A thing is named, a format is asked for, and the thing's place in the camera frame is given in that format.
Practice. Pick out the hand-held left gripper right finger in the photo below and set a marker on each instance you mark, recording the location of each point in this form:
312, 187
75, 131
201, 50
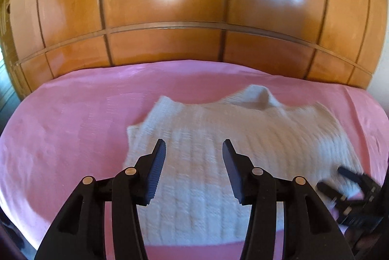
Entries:
234, 175

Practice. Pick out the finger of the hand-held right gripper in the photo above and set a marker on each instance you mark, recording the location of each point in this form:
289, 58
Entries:
349, 174
328, 191

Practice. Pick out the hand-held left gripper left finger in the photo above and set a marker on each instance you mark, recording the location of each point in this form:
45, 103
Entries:
155, 175

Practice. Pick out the white knitted sweater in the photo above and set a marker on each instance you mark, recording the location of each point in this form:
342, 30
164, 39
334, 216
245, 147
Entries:
197, 138

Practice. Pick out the pink bed sheet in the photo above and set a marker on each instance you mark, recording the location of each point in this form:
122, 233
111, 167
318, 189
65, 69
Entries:
76, 120

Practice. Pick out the wooden wardrobe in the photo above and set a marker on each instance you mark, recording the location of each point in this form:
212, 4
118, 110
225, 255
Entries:
194, 4

